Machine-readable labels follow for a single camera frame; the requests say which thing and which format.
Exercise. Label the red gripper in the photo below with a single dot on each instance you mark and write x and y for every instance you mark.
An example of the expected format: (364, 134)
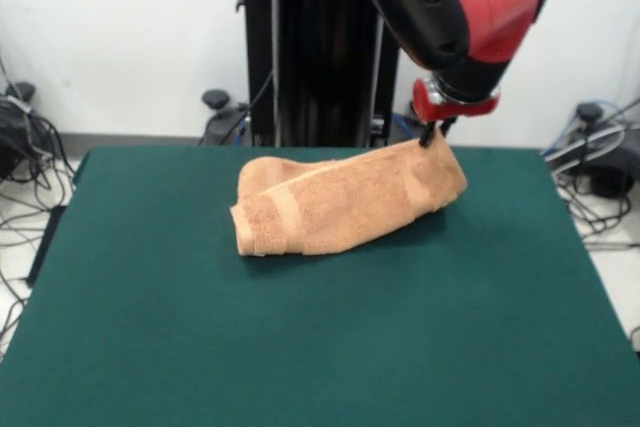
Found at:
(440, 107)

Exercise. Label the tan terry towel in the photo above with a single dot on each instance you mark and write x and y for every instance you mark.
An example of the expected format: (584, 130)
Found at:
(350, 202)

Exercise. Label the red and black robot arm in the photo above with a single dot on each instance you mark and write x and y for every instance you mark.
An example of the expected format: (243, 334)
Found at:
(460, 2)

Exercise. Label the dark green tablecloth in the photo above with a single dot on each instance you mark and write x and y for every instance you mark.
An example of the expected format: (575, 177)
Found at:
(150, 347)

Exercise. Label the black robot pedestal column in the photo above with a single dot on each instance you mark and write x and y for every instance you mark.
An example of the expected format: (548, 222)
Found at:
(325, 47)

